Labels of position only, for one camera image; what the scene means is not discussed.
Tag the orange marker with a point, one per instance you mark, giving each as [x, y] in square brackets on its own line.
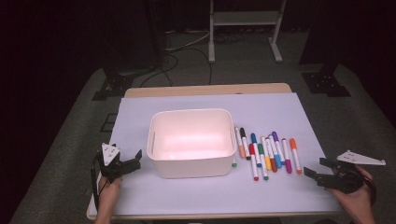
[295, 154]

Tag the black square floor frame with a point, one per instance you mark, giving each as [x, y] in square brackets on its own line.
[108, 123]

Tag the black marker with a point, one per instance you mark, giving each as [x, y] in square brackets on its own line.
[244, 141]

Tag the white plastic storage bin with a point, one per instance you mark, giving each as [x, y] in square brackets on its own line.
[190, 168]

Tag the person's left hand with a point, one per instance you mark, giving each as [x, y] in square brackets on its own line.
[109, 189]

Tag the red marker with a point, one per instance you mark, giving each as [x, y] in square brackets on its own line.
[253, 161]

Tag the light green marker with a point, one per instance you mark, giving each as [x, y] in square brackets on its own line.
[234, 163]

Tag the purple marker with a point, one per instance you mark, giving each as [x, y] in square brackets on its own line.
[275, 137]

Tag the black stand base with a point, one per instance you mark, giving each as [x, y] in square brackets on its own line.
[115, 82]
[325, 82]

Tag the peach marker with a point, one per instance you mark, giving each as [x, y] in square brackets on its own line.
[240, 146]

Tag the wooden table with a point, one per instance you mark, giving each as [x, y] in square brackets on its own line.
[205, 90]

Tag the magenta marker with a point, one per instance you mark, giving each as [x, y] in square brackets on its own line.
[287, 157]

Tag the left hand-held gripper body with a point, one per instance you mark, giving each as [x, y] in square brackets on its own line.
[109, 155]

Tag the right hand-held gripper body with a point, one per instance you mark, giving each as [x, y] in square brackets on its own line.
[345, 180]

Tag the brown marker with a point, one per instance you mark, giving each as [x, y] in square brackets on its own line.
[273, 165]

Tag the light blue marker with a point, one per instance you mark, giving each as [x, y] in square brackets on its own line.
[277, 161]

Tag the dark green marker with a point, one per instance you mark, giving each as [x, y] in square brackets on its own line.
[263, 161]

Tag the person's right hand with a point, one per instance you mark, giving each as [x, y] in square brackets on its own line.
[361, 203]

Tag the white metal stand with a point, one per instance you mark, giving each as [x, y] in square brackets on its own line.
[246, 18]

